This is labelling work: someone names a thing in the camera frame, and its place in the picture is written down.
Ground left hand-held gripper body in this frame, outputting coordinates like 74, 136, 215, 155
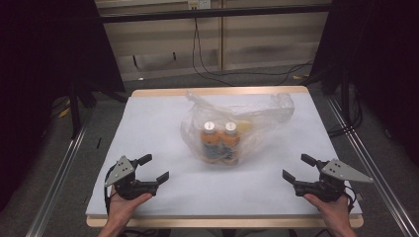
104, 155, 159, 200

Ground white table mat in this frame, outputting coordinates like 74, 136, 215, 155
85, 92, 363, 217

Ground white wall socket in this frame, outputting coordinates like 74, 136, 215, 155
187, 0, 211, 10

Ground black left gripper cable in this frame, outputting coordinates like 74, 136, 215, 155
104, 166, 117, 216

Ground black hanging wall cable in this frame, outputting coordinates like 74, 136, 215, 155
191, 18, 314, 87

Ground black floor cables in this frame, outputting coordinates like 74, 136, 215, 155
327, 83, 364, 138

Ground clear plastic bag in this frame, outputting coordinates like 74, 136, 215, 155
180, 90, 295, 166

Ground black curtain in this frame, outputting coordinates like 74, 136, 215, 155
309, 0, 419, 167
0, 0, 126, 211

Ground wooden table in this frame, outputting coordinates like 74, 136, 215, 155
86, 85, 365, 229

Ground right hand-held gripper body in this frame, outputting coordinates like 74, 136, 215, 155
293, 158, 375, 202

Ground black horizontal bar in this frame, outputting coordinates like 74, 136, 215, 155
98, 3, 333, 24

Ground person's left hand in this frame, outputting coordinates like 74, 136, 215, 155
107, 192, 153, 228

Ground black metal stand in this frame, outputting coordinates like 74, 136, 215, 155
67, 80, 130, 140
301, 63, 352, 129

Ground orange drink bottle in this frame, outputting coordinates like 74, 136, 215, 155
219, 121, 241, 165
200, 120, 220, 164

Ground aluminium floor rail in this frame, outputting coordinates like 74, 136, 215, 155
325, 96, 419, 237
25, 119, 91, 237

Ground person's right hand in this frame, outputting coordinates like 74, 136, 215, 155
303, 193, 353, 228

